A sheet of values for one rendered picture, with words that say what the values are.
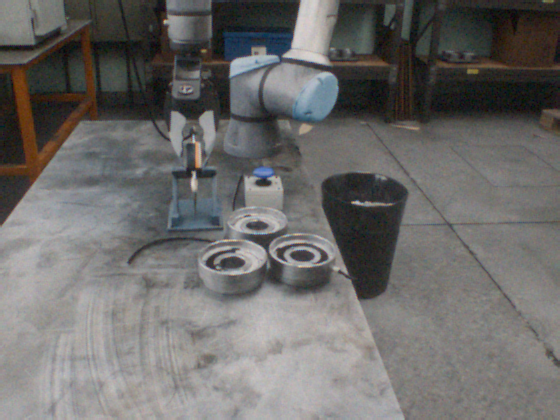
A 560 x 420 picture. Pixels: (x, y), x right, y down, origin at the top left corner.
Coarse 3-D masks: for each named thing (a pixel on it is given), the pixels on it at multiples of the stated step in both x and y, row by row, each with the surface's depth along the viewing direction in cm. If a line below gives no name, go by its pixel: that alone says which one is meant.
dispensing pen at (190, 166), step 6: (192, 132) 104; (192, 138) 105; (186, 144) 103; (192, 144) 103; (186, 150) 102; (192, 150) 102; (186, 156) 102; (192, 156) 102; (186, 162) 102; (192, 162) 102; (186, 168) 102; (192, 168) 102; (192, 174) 103; (192, 180) 103; (192, 186) 103; (192, 192) 103
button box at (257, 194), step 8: (248, 184) 110; (256, 184) 110; (264, 184) 109; (272, 184) 110; (280, 184) 111; (248, 192) 108; (256, 192) 108; (264, 192) 108; (272, 192) 108; (280, 192) 108; (248, 200) 108; (256, 200) 108; (264, 200) 109; (272, 200) 109; (280, 200) 109; (272, 208) 109; (280, 208) 110
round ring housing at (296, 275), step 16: (288, 240) 93; (304, 240) 93; (320, 240) 92; (272, 256) 86; (288, 256) 88; (304, 256) 91; (320, 256) 89; (288, 272) 85; (304, 272) 84; (320, 272) 85
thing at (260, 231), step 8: (248, 208) 102; (256, 208) 102; (264, 208) 102; (232, 216) 99; (240, 216) 101; (248, 216) 102; (272, 216) 101; (280, 216) 100; (232, 224) 98; (248, 224) 99; (256, 224) 100; (264, 224) 100; (272, 224) 98; (280, 224) 99; (232, 232) 95; (240, 232) 93; (248, 232) 93; (256, 232) 96; (264, 232) 93; (272, 232) 93; (280, 232) 95; (248, 240) 93; (256, 240) 93; (264, 240) 93; (272, 240) 94; (264, 248) 95
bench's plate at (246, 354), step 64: (128, 128) 155; (64, 192) 115; (128, 192) 116; (0, 256) 91; (64, 256) 92; (128, 256) 93; (192, 256) 93; (0, 320) 76; (64, 320) 77; (128, 320) 77; (192, 320) 78; (256, 320) 78; (320, 320) 79; (0, 384) 65; (64, 384) 66; (128, 384) 66; (192, 384) 66; (256, 384) 67; (320, 384) 67; (384, 384) 67
